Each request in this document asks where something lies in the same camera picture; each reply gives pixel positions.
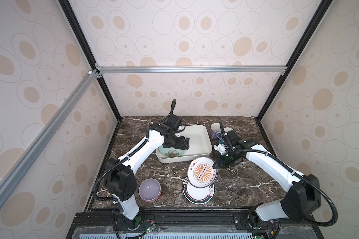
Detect green floral ceramic plate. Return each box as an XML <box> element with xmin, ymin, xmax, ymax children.
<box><xmin>158</xmin><ymin>145</ymin><xmax>185</xmax><ymax>158</ymax></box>

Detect white plastic bin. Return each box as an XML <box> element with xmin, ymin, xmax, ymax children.
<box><xmin>156</xmin><ymin>125</ymin><xmax>212</xmax><ymax>163</ymax></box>

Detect white plate orange sunburst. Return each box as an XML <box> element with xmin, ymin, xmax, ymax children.
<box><xmin>187</xmin><ymin>156</ymin><xmax>217</xmax><ymax>188</ymax></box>

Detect white plate dark green rim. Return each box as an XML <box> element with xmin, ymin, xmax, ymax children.
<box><xmin>182</xmin><ymin>177</ymin><xmax>215</xmax><ymax>205</ymax></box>

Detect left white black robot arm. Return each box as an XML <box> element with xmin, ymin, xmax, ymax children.
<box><xmin>92</xmin><ymin>99</ymin><xmax>189</xmax><ymax>221</ymax></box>

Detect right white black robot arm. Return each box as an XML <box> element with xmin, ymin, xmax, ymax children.
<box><xmin>213</xmin><ymin>122</ymin><xmax>338</xmax><ymax>228</ymax></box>

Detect light blue ceramic mug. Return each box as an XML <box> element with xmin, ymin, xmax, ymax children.
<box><xmin>216</xmin><ymin>127</ymin><xmax>233</xmax><ymax>140</ymax></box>

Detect purple ceramic mug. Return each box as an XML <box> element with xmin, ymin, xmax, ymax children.
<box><xmin>209</xmin><ymin>123</ymin><xmax>221</xmax><ymax>140</ymax></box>

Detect purple bowl red rim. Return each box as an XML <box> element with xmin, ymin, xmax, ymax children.
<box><xmin>139</xmin><ymin>178</ymin><xmax>162</xmax><ymax>203</ymax></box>

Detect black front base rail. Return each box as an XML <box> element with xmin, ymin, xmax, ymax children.
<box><xmin>67</xmin><ymin>207</ymin><xmax>323</xmax><ymax>239</ymax></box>

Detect horizontal aluminium frame bar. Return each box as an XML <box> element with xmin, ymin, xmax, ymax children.
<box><xmin>89</xmin><ymin>65</ymin><xmax>287</xmax><ymax>76</ymax></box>

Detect left slanted aluminium frame bar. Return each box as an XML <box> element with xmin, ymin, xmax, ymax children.
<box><xmin>0</xmin><ymin>69</ymin><xmax>99</xmax><ymax>210</ymax></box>

